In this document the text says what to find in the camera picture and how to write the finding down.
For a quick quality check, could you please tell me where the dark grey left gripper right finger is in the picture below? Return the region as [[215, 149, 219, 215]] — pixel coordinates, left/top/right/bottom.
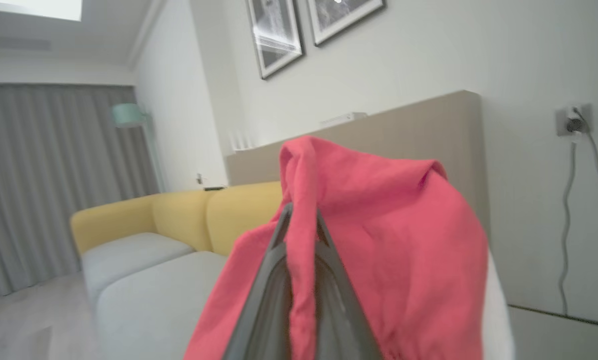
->
[[313, 209, 384, 360]]

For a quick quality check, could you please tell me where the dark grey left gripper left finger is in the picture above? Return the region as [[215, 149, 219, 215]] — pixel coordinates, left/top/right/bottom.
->
[[222, 202, 294, 360]]

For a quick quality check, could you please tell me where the red garment with white band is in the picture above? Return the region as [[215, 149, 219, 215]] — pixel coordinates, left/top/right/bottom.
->
[[183, 135, 516, 360]]

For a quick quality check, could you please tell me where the long grey sofa seat cushion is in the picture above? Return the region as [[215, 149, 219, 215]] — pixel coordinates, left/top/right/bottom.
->
[[95, 251, 230, 360]]

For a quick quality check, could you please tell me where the yellow and grey sofa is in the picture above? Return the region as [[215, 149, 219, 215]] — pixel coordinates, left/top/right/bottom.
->
[[70, 181, 285, 257]]

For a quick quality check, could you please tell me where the small grey sofa seat cushion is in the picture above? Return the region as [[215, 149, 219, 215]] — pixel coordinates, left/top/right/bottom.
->
[[81, 232, 196, 306]]

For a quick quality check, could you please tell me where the white router with antennas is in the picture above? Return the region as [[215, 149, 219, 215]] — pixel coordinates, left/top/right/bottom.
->
[[231, 131, 257, 152]]

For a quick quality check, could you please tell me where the beige partition panel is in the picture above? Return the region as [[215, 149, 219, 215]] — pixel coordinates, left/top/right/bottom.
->
[[225, 90, 491, 236]]

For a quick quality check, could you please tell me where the flat white device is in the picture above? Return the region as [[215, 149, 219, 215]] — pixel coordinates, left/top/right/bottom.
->
[[320, 112, 368, 128]]

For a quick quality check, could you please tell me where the white side table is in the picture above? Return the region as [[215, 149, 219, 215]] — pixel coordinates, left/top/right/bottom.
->
[[508, 305, 598, 360]]

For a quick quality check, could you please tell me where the teal floor lamp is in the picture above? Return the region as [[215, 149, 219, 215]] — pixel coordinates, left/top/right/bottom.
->
[[110, 102, 167, 195]]

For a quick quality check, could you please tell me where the grey pleated curtain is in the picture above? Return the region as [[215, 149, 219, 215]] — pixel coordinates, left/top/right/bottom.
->
[[0, 82, 161, 303]]

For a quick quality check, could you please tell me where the tall framed black-white picture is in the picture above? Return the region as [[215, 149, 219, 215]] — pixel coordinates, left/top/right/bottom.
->
[[245, 0, 306, 81]]

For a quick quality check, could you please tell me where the wide framed black-white picture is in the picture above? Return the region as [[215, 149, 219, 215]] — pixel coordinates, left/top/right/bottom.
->
[[306, 0, 387, 47]]

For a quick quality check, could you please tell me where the bright ceiling light panel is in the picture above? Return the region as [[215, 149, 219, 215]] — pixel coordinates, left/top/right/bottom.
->
[[0, 0, 83, 22]]

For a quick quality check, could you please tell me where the grey wall socket plate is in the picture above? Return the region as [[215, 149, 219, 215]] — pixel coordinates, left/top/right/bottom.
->
[[555, 103, 593, 137]]

